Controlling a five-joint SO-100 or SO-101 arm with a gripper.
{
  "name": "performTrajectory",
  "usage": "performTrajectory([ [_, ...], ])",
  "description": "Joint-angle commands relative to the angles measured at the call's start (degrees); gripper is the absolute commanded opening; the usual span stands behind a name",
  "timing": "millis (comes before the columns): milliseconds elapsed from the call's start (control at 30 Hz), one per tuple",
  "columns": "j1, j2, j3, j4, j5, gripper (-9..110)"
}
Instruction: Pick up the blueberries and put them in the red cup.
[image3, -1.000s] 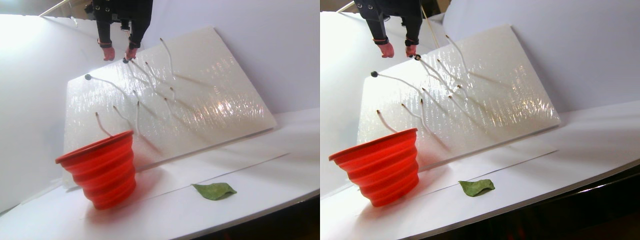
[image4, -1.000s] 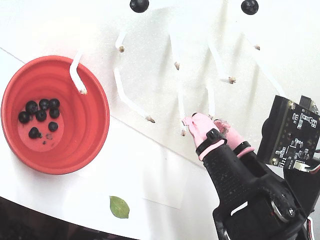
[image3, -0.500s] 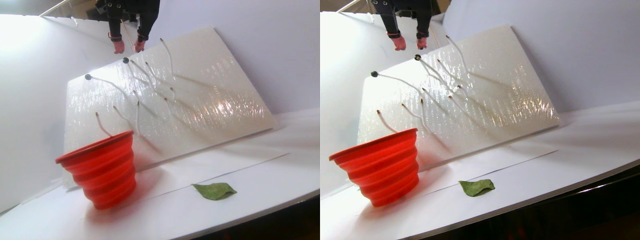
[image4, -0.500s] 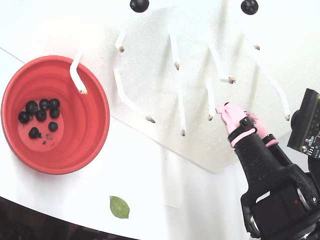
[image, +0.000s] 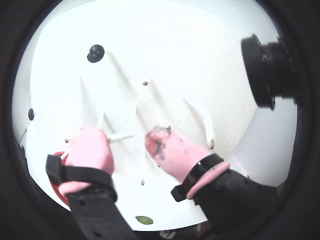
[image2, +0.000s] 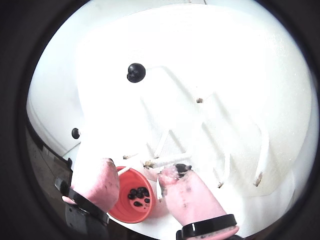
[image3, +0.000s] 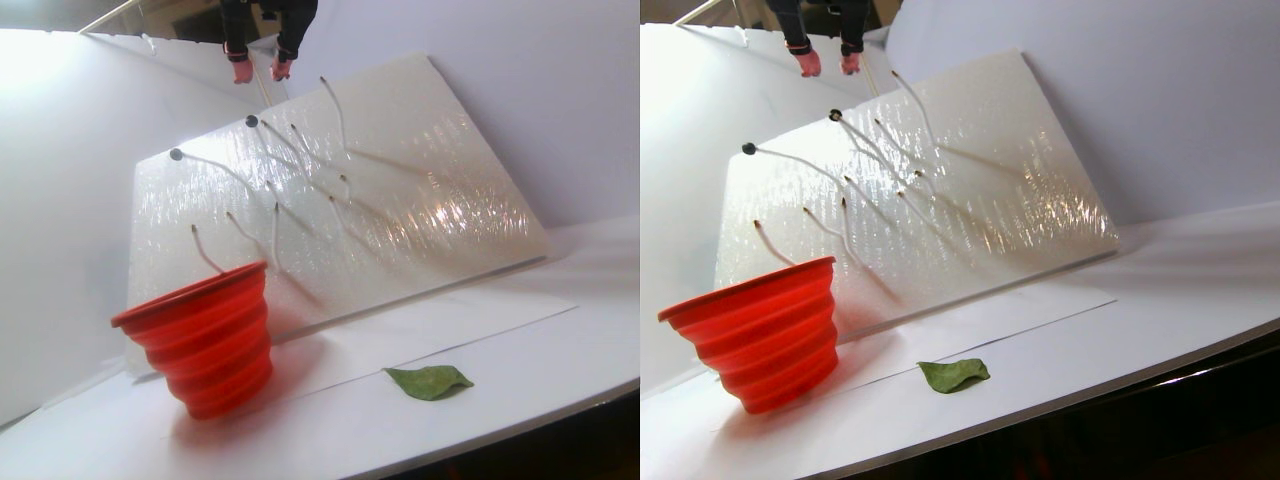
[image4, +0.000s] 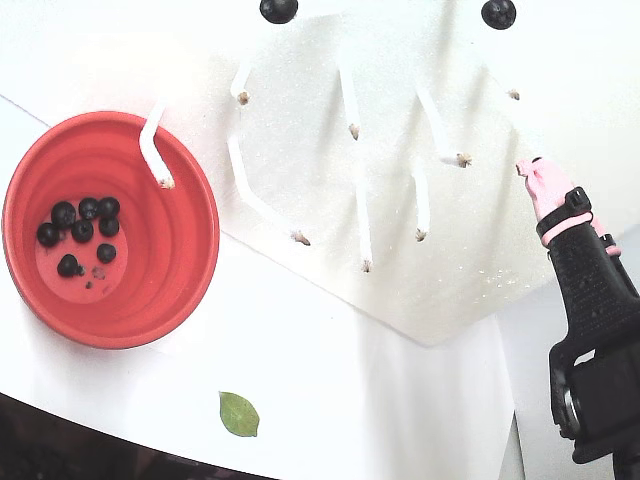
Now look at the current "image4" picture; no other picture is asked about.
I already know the pink-tipped black gripper finger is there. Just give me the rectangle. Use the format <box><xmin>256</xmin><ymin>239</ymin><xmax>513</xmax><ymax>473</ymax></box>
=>
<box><xmin>515</xmin><ymin>156</ymin><xmax>640</xmax><ymax>352</ymax></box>

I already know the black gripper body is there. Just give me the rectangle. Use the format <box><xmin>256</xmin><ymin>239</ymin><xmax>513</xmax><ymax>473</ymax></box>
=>
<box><xmin>548</xmin><ymin>339</ymin><xmax>640</xmax><ymax>465</ymax></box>

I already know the white foam board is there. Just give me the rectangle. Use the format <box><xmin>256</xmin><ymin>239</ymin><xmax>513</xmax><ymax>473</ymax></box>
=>
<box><xmin>0</xmin><ymin>0</ymin><xmax>640</xmax><ymax>348</ymax></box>

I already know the white pipe cleaner stem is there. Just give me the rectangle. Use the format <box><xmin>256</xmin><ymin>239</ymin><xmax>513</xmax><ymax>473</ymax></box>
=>
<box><xmin>338</xmin><ymin>67</ymin><xmax>361</xmax><ymax>141</ymax></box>
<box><xmin>412</xmin><ymin>167</ymin><xmax>431</xmax><ymax>243</ymax></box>
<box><xmin>229</xmin><ymin>62</ymin><xmax>253</xmax><ymax>106</ymax></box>
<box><xmin>487</xmin><ymin>69</ymin><xmax>522</xmax><ymax>102</ymax></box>
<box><xmin>355</xmin><ymin>174</ymin><xmax>374</xmax><ymax>274</ymax></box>
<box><xmin>138</xmin><ymin>102</ymin><xmax>177</xmax><ymax>190</ymax></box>
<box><xmin>417</xmin><ymin>87</ymin><xmax>474</xmax><ymax>169</ymax></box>
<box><xmin>227</xmin><ymin>134</ymin><xmax>312</xmax><ymax>247</ymax></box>

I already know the red collapsible silicone cup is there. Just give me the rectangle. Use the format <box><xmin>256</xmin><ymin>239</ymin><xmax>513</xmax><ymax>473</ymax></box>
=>
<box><xmin>1</xmin><ymin>110</ymin><xmax>221</xmax><ymax>350</ymax></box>

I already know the green leaf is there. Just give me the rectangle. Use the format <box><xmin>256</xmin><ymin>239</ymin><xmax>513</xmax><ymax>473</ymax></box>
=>
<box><xmin>218</xmin><ymin>390</ymin><xmax>261</xmax><ymax>438</ymax></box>

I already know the stained pink-tipped gripper finger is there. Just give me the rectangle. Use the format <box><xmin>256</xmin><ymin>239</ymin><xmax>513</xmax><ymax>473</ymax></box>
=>
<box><xmin>589</xmin><ymin>212</ymin><xmax>640</xmax><ymax>300</ymax></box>

